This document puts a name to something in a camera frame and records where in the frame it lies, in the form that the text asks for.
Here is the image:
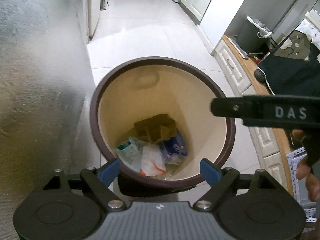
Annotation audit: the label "yellow waste bin brown rim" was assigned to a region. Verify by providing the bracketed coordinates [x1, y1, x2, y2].
[90, 56, 236, 197]

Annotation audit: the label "grey bin with white liner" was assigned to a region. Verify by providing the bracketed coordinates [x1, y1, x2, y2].
[237, 14, 273, 56]

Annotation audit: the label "crushed brown cardboard box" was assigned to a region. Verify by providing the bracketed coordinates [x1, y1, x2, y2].
[134, 113, 177, 144]

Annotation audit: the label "teal tissue packet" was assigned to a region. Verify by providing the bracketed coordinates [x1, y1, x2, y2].
[115, 137, 147, 173]

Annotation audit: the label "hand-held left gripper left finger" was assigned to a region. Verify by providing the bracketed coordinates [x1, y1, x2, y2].
[43, 158, 127, 211]

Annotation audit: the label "white low cabinet wooden top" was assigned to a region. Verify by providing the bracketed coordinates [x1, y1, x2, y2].
[211, 34, 308, 206]

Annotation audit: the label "silver foil covered table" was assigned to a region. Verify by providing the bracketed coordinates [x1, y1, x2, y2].
[0, 0, 101, 205]

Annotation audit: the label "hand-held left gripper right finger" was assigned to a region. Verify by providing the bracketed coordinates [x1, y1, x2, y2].
[194, 158, 285, 212]

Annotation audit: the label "small black bowl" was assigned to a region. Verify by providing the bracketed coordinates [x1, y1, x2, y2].
[254, 68, 267, 83]

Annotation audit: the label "purple plastic packet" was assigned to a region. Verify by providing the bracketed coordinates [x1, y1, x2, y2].
[163, 130, 188, 166]

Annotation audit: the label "dark printed cloth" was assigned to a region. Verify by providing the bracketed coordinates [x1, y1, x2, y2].
[257, 29, 320, 97]

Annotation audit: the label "white plastic bag orange print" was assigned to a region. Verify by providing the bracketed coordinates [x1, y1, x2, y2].
[141, 143, 167, 177]

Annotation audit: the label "wooden strip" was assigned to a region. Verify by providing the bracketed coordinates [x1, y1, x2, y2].
[229, 36, 250, 60]

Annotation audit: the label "white refrigerator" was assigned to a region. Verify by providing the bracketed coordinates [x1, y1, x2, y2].
[87, 0, 111, 41]

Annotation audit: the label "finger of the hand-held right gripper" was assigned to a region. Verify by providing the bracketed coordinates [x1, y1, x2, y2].
[210, 96, 245, 118]

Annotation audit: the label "person's right hand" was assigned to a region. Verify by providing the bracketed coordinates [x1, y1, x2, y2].
[291, 129, 320, 202]

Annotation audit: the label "white kitchen cabinets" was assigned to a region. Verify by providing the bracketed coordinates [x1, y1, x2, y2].
[177, 0, 222, 26]

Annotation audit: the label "white perforated angle bar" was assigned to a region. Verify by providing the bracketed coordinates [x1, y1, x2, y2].
[287, 147, 320, 223]

